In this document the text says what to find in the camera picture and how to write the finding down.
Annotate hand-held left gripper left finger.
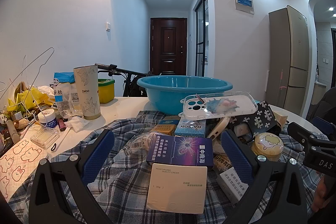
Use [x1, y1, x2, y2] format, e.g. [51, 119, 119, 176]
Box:
[28, 129, 115, 224]

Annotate light blue box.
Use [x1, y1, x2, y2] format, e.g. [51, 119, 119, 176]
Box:
[175, 118, 208, 138]

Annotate beige phone case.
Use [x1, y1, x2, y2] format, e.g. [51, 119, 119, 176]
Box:
[207, 116, 230, 139]

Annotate wooden rolling pin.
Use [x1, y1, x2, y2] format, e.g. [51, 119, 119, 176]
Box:
[7, 120, 21, 145]

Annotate brown snack packet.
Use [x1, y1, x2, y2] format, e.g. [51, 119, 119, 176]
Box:
[213, 153, 234, 172]

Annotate purple cigarette box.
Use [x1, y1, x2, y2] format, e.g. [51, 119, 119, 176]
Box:
[146, 135, 213, 168]

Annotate cream square cosmetic box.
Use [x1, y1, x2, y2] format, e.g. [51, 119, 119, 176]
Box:
[146, 163, 208, 215]

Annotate tan small box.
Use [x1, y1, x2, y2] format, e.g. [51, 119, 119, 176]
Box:
[273, 110, 288, 128]

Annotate clear plastic box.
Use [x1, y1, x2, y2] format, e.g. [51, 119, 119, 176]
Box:
[30, 126, 60, 149]

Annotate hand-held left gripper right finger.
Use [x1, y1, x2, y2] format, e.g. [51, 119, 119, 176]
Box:
[221, 130, 310, 224]

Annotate red and white cigarette box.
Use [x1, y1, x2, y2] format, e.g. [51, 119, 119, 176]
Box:
[217, 166, 248, 204]

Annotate person's right hand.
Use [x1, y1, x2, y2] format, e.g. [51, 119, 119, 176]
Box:
[313, 176, 332, 212]

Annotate black scooter handlebar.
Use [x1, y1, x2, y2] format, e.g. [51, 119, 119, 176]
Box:
[94, 63, 158, 97]

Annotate beige refrigerator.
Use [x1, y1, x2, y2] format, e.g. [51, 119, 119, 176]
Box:
[265, 5, 311, 116]

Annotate crumpled white tissue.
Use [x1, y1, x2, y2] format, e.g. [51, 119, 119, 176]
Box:
[64, 116, 90, 132]

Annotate pink mop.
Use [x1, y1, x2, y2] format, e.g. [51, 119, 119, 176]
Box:
[279, 69, 286, 106]

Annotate person's dark jacket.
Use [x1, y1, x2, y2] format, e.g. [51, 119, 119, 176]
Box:
[306, 88, 336, 132]

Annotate clear phone case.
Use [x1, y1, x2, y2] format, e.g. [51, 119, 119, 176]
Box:
[178, 92, 258, 119]

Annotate cream floral tumbler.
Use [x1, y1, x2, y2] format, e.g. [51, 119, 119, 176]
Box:
[73, 65, 101, 120]

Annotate black wallet white crosses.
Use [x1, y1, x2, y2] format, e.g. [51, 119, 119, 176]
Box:
[228, 101, 282, 143]

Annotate pink bear print sheet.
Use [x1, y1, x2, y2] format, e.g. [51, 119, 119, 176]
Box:
[0, 139, 48, 198]

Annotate blue plastic basin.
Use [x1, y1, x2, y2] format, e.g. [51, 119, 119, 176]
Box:
[137, 76, 233, 115]

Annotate white jar blue label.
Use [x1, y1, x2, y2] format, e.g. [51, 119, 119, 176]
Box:
[38, 109, 58, 128]

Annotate clear snack packet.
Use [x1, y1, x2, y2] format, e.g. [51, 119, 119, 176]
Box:
[126, 132, 158, 153]

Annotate dark wooden door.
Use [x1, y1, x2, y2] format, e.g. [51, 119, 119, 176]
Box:
[150, 18, 187, 76]

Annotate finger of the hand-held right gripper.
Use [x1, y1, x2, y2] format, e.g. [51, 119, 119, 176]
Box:
[287, 122, 319, 147]

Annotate white kitchen cabinet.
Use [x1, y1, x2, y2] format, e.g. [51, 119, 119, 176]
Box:
[314, 81, 327, 107]

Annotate wire clothes hanger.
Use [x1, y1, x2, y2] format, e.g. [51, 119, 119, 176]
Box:
[0, 47, 55, 119]

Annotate orange small box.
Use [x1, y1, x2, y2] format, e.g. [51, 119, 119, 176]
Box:
[151, 119, 179, 136]

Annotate blue plaid shirt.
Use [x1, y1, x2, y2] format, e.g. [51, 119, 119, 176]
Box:
[9, 110, 336, 224]

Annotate yellow container green rim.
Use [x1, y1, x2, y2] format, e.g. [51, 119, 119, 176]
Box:
[98, 79, 115, 104]

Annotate blue white sugar bag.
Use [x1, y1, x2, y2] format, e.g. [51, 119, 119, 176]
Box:
[53, 72, 77, 112]

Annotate black framed glass door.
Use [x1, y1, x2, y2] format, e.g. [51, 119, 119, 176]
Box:
[196, 0, 209, 77]

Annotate yellow plastic bag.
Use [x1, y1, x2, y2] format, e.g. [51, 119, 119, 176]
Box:
[7, 82, 55, 114]

